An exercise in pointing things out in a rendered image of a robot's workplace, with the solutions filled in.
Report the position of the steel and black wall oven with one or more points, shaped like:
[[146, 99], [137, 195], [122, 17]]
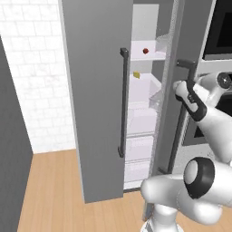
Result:
[[220, 33]]

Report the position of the yellow cheese piece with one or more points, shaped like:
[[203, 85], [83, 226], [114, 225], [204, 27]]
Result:
[[136, 75]]

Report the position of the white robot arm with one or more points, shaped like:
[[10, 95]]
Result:
[[208, 187]]

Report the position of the red strawberry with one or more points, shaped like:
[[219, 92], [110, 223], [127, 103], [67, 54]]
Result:
[[146, 51]]

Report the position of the grey fridge door with bins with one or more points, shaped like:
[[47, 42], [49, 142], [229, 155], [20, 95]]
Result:
[[169, 127]]

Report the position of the white fridge interior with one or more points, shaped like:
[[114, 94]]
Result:
[[140, 120]]

